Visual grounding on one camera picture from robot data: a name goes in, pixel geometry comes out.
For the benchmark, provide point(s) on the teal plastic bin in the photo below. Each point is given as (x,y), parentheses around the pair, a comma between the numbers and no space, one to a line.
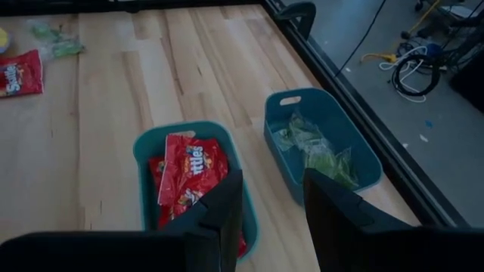
(140,170)

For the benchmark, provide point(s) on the red Skittles candy pack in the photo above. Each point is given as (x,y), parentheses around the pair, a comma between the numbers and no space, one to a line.
(189,166)
(154,170)
(170,215)
(22,73)

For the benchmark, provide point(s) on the blue tape scrap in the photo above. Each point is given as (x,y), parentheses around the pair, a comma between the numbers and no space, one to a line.
(429,124)

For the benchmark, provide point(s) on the clear green candy pack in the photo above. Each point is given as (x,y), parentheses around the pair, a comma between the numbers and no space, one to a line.
(332,166)
(66,47)
(310,138)
(283,141)
(43,30)

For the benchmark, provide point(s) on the black frame clamp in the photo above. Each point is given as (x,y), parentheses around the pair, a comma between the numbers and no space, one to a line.
(302,11)

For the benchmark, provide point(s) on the dark blue plastic bin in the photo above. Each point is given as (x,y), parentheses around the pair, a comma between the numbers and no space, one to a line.
(332,109)

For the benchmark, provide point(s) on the yellow candy pack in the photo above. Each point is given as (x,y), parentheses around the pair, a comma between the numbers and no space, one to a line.
(3,41)

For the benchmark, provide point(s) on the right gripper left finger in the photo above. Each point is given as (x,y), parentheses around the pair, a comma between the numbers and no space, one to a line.
(219,226)

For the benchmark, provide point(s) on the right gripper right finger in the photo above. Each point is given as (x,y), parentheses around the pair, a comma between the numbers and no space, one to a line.
(340,226)

